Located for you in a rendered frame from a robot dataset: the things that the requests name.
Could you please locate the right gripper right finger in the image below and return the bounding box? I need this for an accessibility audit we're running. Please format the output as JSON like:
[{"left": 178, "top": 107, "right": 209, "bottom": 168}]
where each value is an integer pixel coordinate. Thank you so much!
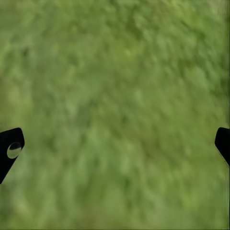
[{"left": 215, "top": 127, "right": 230, "bottom": 166}]

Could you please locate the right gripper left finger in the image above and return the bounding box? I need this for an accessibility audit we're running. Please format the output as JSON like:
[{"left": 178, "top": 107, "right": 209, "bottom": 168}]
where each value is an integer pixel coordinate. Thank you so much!
[{"left": 0, "top": 128, "right": 25, "bottom": 184}]

